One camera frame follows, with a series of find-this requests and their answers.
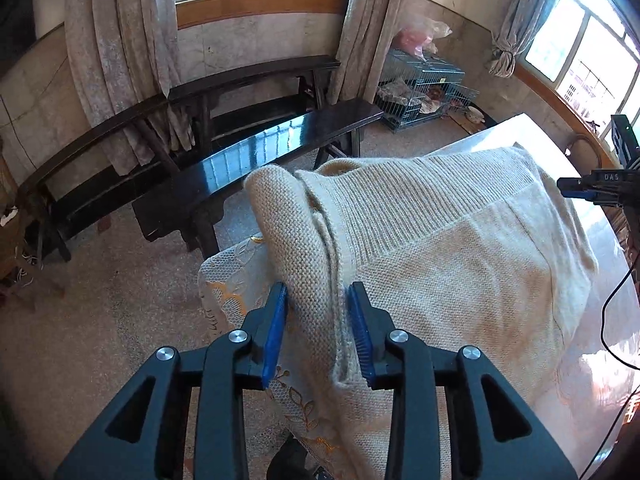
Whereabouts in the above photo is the tied grey curtain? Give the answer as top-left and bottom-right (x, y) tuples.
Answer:
(487, 0), (573, 79)

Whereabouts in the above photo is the grey patterned curtain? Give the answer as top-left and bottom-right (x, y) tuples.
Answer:
(327, 0), (417, 106)
(64, 0), (197, 173)

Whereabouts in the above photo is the dark wooden bench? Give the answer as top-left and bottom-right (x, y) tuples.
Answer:
(17, 55), (342, 263)
(132, 97), (385, 256)

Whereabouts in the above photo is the beige knit sweater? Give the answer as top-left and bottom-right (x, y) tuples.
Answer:
(242, 144), (600, 480)

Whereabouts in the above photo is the bright window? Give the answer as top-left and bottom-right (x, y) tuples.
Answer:
(520, 0), (640, 133)

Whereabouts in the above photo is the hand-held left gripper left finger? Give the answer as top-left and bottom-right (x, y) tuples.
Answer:
(54, 281), (289, 480)

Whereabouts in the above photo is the black cable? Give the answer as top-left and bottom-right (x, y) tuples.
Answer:
(577, 387), (640, 480)
(601, 265), (640, 373)

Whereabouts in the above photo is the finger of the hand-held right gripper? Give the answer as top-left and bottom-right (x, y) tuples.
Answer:
(556, 175), (601, 200)

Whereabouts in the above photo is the pink plastic bag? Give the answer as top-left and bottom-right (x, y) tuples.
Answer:
(395, 15), (453, 58)

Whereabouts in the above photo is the white gold lace tablecloth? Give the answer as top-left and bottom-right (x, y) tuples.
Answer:
(197, 112), (640, 480)

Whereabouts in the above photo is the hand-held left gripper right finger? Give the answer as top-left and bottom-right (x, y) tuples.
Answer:
(347, 281), (578, 480)

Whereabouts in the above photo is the wire cage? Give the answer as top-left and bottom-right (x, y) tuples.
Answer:
(375, 49), (481, 133)

